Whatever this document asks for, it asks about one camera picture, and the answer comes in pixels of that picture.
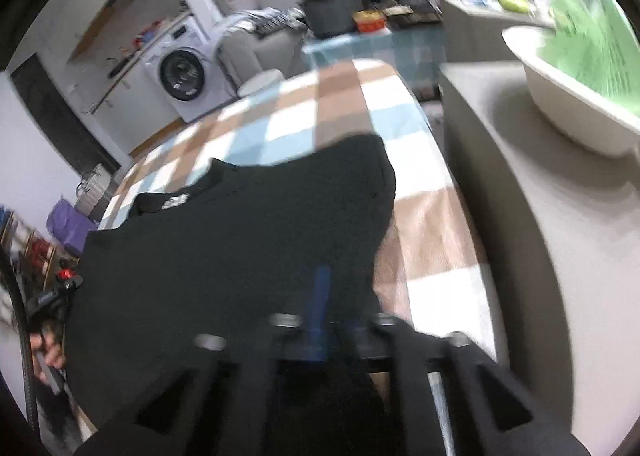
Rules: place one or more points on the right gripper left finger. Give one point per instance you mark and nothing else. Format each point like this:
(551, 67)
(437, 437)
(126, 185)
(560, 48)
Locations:
(189, 361)

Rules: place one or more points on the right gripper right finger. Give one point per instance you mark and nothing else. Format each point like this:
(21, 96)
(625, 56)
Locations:
(446, 396)

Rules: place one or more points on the black knit sweater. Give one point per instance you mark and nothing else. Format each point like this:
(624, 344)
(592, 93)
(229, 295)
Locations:
(332, 207)

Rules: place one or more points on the right hand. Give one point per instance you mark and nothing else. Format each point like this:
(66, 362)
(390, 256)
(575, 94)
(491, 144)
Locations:
(48, 345)

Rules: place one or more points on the shoe rack with shoes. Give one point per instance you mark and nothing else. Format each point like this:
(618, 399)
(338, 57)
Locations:
(33, 259)

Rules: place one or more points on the purple bag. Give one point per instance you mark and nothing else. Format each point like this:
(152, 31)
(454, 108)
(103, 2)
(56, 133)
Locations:
(69, 227)

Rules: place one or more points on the white front-load washing machine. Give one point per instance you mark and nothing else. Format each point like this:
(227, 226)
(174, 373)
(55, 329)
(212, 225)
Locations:
(183, 63)

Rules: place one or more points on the white tissue box holder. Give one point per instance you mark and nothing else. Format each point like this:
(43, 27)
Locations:
(583, 73)

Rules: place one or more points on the white round stool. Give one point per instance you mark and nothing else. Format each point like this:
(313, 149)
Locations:
(261, 81)

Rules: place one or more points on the grey sofa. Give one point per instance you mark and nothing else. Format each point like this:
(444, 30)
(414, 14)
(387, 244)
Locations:
(256, 41)

